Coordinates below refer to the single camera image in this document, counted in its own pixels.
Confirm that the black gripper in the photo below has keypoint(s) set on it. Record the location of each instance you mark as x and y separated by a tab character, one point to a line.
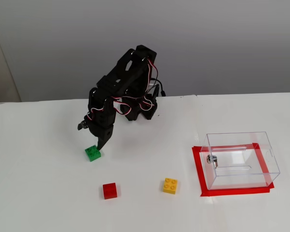
105	132

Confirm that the green lego brick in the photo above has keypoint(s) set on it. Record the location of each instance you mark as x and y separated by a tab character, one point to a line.
93	154

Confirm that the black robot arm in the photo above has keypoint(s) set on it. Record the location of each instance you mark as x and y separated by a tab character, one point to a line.
125	75

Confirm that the red lego brick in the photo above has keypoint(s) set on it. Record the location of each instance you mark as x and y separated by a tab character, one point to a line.
110	191

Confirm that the yellow lego brick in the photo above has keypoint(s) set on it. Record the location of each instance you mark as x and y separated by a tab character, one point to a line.
170	186

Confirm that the transparent plastic box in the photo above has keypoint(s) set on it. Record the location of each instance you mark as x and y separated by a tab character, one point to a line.
243	174

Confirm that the black table clamp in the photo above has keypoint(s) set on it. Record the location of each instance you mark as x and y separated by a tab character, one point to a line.
156	94

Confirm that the silver cam lock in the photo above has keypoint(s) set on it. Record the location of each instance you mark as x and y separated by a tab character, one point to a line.
211	160

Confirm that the red tape square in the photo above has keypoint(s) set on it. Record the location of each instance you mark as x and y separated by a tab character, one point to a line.
231	192

